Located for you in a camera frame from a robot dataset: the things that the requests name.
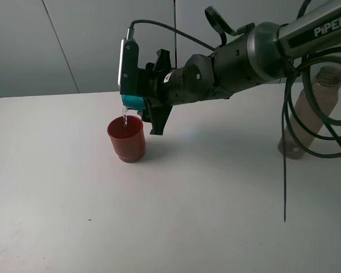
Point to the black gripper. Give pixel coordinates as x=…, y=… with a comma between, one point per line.
x=150, y=89

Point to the teal transparent plastic cup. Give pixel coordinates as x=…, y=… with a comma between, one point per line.
x=133, y=103

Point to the smoky transparent water bottle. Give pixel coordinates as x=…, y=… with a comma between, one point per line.
x=305, y=123

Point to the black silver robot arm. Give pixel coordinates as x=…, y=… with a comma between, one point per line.
x=252, y=55

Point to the red plastic cup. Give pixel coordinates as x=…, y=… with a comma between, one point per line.
x=128, y=140

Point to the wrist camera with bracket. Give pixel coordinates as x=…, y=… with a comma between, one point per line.
x=128, y=72

